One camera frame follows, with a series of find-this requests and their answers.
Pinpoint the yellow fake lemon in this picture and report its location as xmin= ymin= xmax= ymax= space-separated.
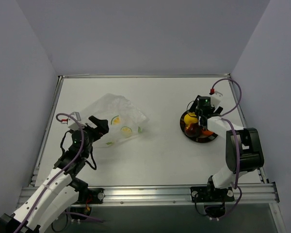
xmin=183 ymin=113 xmax=198 ymax=125

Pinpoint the translucent plastic bag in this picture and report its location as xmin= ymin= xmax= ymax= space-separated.
xmin=80 ymin=93 xmax=149 ymax=148

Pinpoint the dark red fake fruit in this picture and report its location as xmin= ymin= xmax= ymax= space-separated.
xmin=184 ymin=123 xmax=201 ymax=137

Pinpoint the orange fake fruit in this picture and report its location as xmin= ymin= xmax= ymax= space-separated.
xmin=202 ymin=129 xmax=214 ymax=136

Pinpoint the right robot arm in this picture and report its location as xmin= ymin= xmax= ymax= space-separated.
xmin=190 ymin=95 xmax=264 ymax=200

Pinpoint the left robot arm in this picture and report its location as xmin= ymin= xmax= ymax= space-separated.
xmin=0 ymin=114 xmax=109 ymax=233

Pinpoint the black rimmed plate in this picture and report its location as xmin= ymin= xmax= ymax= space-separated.
xmin=179 ymin=112 xmax=218 ymax=144

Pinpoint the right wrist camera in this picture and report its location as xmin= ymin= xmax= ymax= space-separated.
xmin=209 ymin=88 xmax=223 ymax=108

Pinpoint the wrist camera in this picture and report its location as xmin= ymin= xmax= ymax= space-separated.
xmin=209 ymin=88 xmax=223 ymax=108
xmin=60 ymin=112 xmax=85 ymax=131

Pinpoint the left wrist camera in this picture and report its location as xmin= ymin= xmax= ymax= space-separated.
xmin=60 ymin=112 xmax=85 ymax=131

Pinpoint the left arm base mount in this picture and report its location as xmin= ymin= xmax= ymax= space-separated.
xmin=69 ymin=188 xmax=105 ymax=220

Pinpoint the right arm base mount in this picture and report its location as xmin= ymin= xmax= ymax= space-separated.
xmin=190 ymin=186 xmax=235 ymax=219

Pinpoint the aluminium front rail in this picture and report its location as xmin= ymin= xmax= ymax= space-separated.
xmin=16 ymin=183 xmax=280 ymax=207

